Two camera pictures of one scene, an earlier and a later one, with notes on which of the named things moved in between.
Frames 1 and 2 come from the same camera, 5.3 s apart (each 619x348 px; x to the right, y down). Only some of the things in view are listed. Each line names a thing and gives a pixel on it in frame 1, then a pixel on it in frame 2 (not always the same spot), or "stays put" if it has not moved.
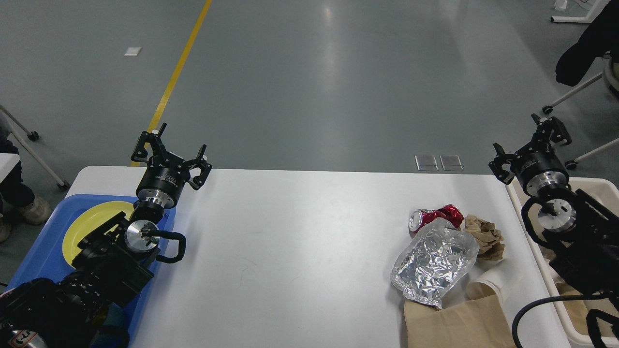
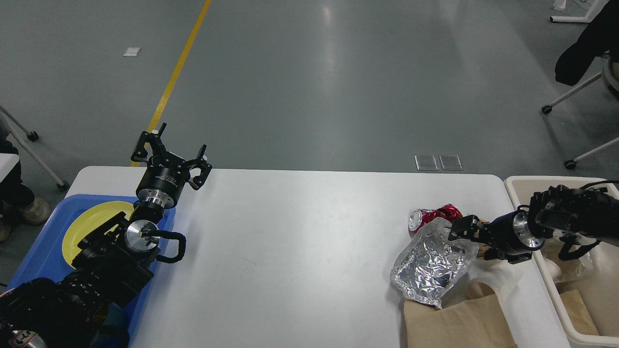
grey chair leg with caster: [33, 136] stays put
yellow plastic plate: [88, 220] stays put
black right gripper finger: [506, 176] → [470, 234]
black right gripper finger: [558, 134] → [470, 222]
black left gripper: [164, 179] stays put
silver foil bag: [438, 255] stays put
